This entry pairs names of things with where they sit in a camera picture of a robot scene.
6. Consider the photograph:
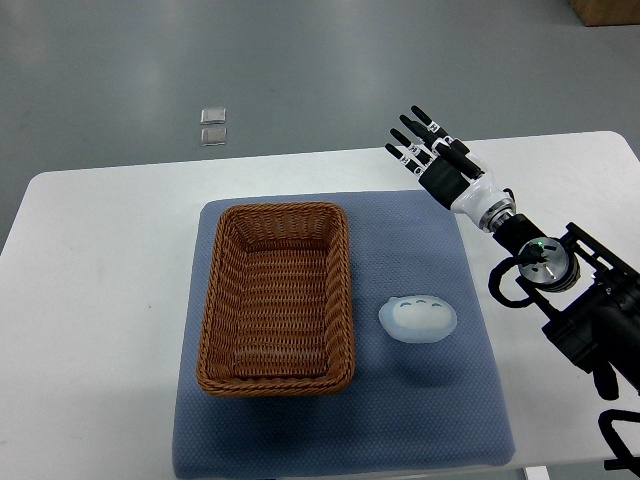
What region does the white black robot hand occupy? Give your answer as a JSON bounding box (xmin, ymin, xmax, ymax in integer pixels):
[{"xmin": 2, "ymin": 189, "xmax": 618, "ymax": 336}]
[{"xmin": 385, "ymin": 105, "xmax": 515, "ymax": 232}]

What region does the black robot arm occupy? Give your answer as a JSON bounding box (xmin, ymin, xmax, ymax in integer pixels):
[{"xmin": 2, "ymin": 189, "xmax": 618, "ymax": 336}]
[{"xmin": 386, "ymin": 106, "xmax": 639, "ymax": 401}]

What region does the brown wicker basket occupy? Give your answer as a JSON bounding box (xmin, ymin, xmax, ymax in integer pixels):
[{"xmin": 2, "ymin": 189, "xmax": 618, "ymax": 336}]
[{"xmin": 196, "ymin": 202, "xmax": 355, "ymax": 398}]

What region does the cardboard box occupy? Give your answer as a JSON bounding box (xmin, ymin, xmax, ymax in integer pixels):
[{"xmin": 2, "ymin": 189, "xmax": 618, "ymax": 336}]
[{"xmin": 569, "ymin": 0, "xmax": 639, "ymax": 27}]

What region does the lower metal floor plate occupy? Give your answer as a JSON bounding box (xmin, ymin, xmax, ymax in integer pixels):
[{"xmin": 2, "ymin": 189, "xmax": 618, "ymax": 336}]
[{"xmin": 200, "ymin": 127, "xmax": 227, "ymax": 147}]

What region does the metal floor plate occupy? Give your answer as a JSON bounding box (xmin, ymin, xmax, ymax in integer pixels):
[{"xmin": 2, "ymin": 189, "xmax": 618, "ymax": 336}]
[
  {"xmin": 200, "ymin": 127, "xmax": 227, "ymax": 147},
  {"xmin": 200, "ymin": 107, "xmax": 226, "ymax": 125}
]

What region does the upper metal floor plate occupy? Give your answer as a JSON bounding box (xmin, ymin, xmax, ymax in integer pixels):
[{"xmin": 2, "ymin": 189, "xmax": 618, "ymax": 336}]
[{"xmin": 200, "ymin": 107, "xmax": 226, "ymax": 125}]

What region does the blue cloth mat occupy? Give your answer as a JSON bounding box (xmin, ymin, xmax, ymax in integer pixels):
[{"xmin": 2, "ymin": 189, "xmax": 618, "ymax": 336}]
[{"xmin": 173, "ymin": 190, "xmax": 515, "ymax": 479}]

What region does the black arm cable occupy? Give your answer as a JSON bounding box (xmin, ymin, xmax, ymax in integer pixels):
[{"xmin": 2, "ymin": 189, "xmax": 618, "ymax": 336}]
[{"xmin": 488, "ymin": 255, "xmax": 536, "ymax": 307}]

